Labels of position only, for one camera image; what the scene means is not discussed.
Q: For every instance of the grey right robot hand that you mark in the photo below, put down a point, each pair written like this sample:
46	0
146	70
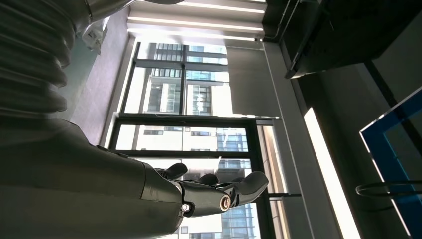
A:
82	184

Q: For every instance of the white conveyor end cap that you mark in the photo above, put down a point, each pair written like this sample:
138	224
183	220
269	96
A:
95	34

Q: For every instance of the white roller blind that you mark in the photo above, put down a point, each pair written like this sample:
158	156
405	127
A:
254	82

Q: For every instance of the long ceiling light strip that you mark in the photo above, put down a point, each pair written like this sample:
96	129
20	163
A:
329	171

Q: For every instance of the black ceiling unit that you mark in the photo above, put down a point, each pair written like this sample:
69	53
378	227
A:
346	33

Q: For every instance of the blue framed panel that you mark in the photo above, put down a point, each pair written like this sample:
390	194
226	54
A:
395	148

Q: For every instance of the dark window frame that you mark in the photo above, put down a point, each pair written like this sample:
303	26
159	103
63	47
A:
184	120

